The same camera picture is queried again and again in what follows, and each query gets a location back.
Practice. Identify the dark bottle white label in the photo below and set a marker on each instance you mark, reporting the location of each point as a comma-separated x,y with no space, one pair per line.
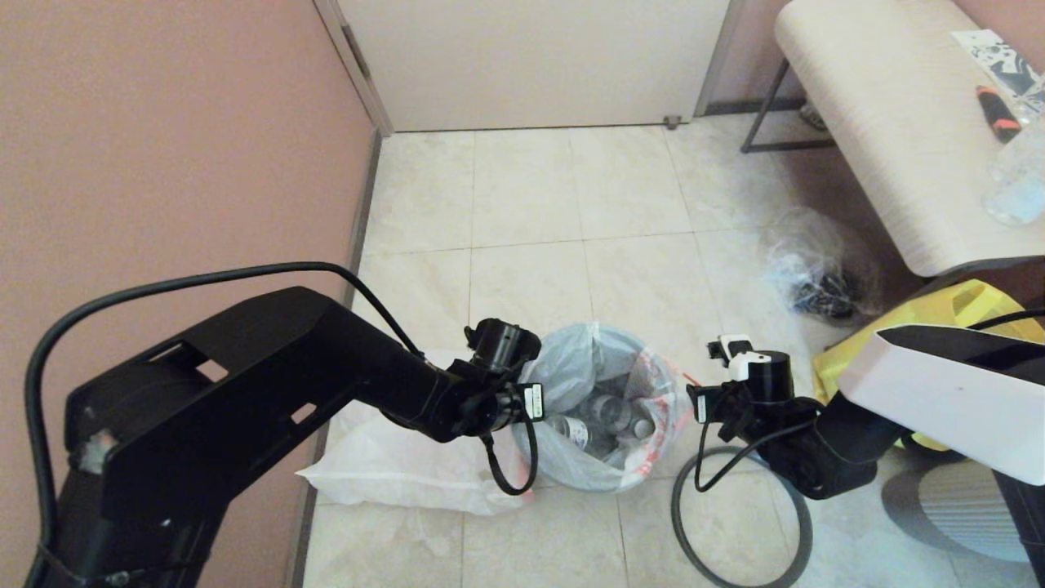
571,429

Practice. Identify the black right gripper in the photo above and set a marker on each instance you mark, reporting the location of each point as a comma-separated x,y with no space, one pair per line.
735,412

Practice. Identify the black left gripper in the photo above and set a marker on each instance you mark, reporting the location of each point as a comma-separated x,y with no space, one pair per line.
498,404

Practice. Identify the dark bottle white cap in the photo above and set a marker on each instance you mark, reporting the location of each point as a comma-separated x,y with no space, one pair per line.
641,426

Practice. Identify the clear bag with dark items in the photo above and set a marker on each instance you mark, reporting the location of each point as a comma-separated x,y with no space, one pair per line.
816,261

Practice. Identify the black white printed paper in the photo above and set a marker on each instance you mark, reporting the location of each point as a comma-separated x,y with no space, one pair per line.
992,55

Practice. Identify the right wrist camera unit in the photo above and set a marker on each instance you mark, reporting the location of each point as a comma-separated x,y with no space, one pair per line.
767,376

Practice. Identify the grey patterned shoe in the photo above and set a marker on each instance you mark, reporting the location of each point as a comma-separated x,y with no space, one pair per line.
811,117

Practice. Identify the left wrist camera unit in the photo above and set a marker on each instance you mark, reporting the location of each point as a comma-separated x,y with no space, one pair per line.
502,347

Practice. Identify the black metal bench frame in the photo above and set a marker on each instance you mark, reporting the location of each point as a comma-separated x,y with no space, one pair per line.
784,147

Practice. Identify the white door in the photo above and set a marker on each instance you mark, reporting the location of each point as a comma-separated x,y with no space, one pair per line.
531,65

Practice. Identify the yellow tote bag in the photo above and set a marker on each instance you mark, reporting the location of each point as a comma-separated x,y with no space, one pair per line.
971,304

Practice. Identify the light wood-grain bench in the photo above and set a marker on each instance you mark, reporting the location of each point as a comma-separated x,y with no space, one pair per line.
882,106

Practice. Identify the black orange tool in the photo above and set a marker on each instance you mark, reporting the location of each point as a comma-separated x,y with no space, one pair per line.
998,116

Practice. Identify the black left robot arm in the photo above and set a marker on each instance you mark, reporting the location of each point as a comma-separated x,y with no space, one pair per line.
245,392

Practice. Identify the white plastic bag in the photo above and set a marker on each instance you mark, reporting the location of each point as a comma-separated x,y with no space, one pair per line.
392,474

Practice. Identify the grey ribbed robot base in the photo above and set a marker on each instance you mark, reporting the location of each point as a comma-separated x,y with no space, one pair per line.
947,514

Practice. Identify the clear plastic bottle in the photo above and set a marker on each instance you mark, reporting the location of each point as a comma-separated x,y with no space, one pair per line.
1016,192

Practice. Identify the used trash bag red print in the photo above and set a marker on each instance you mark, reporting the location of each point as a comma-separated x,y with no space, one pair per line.
571,359

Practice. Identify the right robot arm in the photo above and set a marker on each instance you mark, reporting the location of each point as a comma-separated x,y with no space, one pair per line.
939,392

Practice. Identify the dark wall baseboard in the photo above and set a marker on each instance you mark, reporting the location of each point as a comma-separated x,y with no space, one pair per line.
363,204
735,107

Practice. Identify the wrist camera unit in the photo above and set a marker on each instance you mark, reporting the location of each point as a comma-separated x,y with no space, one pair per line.
502,347
767,376

